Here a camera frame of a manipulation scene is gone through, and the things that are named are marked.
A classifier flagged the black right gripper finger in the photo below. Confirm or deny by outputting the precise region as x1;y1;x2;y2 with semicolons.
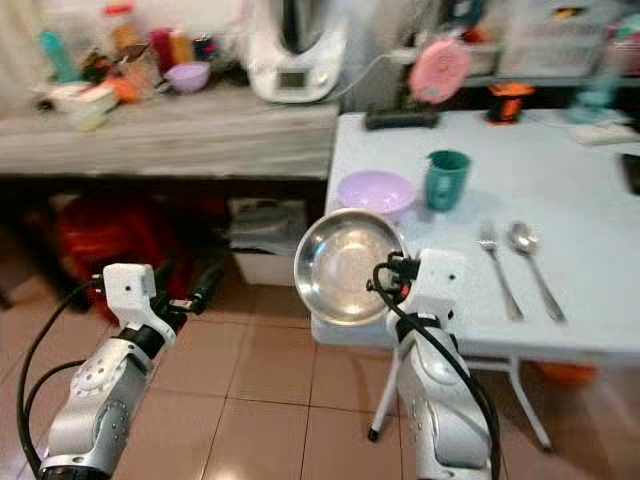
372;254;406;297

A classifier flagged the round steel plate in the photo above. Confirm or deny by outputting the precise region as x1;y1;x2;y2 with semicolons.
294;208;406;327

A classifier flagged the white storage box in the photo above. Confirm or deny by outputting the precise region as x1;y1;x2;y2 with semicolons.
228;198;306;288

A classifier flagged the red plastic stool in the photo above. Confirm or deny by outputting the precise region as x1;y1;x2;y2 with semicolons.
57;197;193;296

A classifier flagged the grey cloth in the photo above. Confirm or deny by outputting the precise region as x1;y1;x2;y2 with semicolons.
230;202;304;256

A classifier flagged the purple plastic plate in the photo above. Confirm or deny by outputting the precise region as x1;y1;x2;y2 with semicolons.
336;170;417;215

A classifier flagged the steel fork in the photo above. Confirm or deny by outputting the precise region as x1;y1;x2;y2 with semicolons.
477;220;526;323

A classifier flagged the teal plastic cup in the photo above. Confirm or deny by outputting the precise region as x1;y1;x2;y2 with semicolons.
424;150;472;212

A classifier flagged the steel spoon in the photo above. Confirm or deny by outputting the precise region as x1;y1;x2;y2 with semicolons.
507;222;567;324

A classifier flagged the grey wood-look counter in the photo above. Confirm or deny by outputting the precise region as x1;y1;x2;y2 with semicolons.
0;88;341;201

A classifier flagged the black flat device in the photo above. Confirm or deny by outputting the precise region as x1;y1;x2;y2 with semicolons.
365;108;441;131

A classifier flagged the white folding table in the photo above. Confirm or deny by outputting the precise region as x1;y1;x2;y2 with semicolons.
310;110;640;451

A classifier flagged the white plastic cup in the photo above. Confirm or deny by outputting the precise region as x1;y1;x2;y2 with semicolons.
72;86;121;131

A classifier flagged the orange plastic basin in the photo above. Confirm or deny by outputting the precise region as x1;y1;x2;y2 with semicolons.
532;362;601;389

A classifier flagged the small orange item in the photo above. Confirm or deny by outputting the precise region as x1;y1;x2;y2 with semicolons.
110;77;143;104

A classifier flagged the orange and black container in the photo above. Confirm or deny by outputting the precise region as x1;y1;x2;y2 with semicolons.
488;82;534;125

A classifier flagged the small purple bowl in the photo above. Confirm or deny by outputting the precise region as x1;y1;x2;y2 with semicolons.
165;62;213;95

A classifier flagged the pink round fan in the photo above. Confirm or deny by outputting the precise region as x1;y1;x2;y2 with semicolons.
409;38;473;106

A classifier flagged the white bowl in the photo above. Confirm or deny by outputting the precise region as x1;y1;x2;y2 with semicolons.
45;83;88;111

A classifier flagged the brown box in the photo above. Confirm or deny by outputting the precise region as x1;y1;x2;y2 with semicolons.
120;47;163;94

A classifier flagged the red container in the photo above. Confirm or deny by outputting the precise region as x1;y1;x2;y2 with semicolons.
150;30;176;74

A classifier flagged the yellow bottle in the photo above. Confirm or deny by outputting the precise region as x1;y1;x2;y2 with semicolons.
172;32;196;66

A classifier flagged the blue container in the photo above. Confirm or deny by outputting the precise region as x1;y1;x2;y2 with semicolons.
195;37;219;63

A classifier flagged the white kitchen appliance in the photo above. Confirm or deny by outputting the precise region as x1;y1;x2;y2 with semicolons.
245;0;351;104

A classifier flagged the white flat item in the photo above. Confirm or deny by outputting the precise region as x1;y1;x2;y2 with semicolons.
572;122;640;147

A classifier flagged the black flat item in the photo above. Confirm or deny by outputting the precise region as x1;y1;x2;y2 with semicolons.
622;153;640;196

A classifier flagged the teal bottle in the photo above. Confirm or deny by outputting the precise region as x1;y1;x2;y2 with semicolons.
38;30;76;86

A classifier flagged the jar with red lid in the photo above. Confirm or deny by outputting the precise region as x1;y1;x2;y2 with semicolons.
105;3;143;56

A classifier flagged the teal glass item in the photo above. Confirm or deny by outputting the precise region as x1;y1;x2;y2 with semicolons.
568;85;623;126

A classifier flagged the grey dish rack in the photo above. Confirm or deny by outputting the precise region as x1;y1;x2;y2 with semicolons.
500;0;633;81

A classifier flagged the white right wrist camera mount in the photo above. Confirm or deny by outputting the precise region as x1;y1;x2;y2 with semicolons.
410;248;471;321

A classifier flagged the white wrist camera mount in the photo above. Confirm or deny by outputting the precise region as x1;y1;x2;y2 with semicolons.
102;263;177;346
410;248;471;321

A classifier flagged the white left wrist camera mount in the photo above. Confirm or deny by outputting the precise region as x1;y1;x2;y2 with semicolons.
102;263;177;346

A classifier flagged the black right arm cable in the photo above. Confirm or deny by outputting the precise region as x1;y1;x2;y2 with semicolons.
370;262;503;480

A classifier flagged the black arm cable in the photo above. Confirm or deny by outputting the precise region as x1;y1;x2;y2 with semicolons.
24;360;89;426
370;262;503;480
15;284;101;479

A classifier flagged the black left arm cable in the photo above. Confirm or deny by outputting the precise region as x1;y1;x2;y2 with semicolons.
24;360;89;426
15;284;101;479

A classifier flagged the white power cable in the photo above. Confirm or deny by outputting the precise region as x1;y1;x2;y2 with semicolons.
338;45;416;101

